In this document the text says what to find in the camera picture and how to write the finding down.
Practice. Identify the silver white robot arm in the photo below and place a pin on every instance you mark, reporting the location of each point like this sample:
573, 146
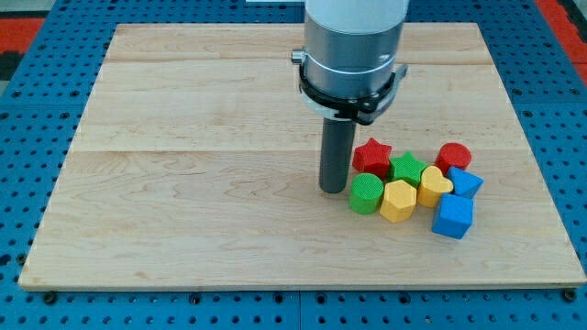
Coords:
347, 69

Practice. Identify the red star block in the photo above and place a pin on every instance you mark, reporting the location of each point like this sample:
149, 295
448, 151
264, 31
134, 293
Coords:
373, 157

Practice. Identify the green star block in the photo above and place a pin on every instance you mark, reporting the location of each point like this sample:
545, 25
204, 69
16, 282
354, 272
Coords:
406, 168

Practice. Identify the yellow hexagon block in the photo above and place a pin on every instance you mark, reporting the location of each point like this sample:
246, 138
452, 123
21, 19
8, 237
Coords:
398, 201

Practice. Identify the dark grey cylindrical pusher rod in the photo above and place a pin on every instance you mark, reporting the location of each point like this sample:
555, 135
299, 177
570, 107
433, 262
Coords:
335, 152

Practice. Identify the green cylinder block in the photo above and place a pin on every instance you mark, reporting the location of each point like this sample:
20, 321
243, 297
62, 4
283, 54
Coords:
365, 194

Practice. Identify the light wooden board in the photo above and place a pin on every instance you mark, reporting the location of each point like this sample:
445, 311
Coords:
194, 168

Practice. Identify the yellow heart block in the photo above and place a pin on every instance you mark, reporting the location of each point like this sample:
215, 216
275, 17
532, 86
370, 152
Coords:
433, 184

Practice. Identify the red cylinder block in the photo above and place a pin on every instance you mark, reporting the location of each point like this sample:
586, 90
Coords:
453, 154

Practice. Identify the large blue cube block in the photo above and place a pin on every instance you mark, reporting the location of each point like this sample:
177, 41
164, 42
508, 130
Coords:
453, 216

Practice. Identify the small blue cube block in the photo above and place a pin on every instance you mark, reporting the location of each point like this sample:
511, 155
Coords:
465, 184

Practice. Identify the black clamp ring bracket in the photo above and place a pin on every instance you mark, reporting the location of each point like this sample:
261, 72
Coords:
361, 110

